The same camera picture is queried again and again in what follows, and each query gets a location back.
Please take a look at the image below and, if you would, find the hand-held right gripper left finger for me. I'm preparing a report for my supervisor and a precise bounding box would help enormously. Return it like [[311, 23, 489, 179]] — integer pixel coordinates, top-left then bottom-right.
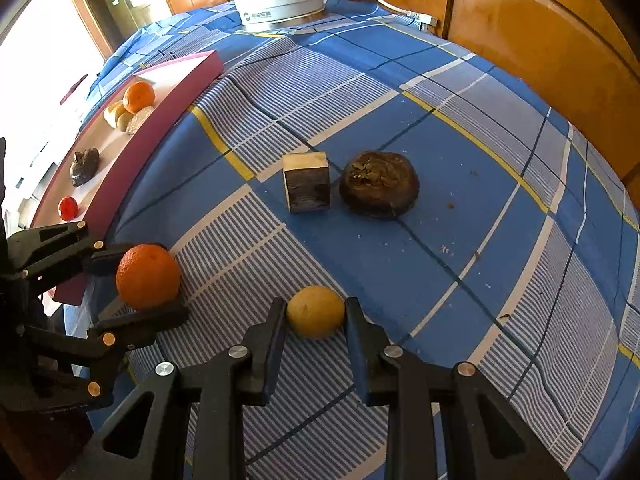
[[60, 298, 288, 480]]

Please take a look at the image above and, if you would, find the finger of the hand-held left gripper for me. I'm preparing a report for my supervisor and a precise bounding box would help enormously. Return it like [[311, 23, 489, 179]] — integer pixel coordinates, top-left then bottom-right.
[[22, 302, 190, 407], [7, 221, 129, 292]]

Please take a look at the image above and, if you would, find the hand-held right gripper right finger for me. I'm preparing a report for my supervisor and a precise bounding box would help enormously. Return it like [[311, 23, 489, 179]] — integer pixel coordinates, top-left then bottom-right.
[[345, 297, 568, 480]]

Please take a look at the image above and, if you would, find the large orange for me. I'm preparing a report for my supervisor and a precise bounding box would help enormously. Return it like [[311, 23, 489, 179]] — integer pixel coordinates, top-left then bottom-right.
[[116, 243, 182, 310]]

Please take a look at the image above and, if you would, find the yellow lemon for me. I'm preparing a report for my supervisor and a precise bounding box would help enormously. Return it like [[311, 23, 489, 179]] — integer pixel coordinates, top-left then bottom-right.
[[286, 286, 346, 339]]

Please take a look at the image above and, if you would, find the dark round slice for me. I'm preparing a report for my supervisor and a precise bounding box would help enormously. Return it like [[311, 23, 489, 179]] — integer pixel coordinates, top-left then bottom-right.
[[126, 106, 155, 135]]

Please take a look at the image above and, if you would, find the small orange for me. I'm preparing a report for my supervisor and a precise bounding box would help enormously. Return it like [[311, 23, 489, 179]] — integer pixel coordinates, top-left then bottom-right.
[[123, 80, 156, 115]]

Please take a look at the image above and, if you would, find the maroon tray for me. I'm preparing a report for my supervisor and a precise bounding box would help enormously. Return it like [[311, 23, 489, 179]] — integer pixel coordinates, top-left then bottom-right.
[[30, 50, 224, 307]]

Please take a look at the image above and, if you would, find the blue checked tablecloth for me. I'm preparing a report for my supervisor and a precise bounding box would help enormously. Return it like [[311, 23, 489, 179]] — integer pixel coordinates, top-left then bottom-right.
[[85, 0, 640, 480]]

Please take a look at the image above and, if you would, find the dark cut block, pale face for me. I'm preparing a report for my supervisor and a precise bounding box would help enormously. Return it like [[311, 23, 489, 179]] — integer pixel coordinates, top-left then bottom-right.
[[282, 151, 332, 214]]

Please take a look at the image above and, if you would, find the dark round wrinkled fruit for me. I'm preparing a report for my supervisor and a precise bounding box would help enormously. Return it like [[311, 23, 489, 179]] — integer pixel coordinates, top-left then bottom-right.
[[339, 150, 420, 219]]

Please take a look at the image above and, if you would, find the bright window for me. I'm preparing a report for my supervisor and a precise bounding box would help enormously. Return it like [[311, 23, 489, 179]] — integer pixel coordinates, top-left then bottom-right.
[[0, 0, 151, 201]]

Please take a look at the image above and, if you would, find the white power plug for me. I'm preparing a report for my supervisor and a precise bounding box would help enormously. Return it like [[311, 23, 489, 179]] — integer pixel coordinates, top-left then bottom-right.
[[407, 9, 439, 29]]

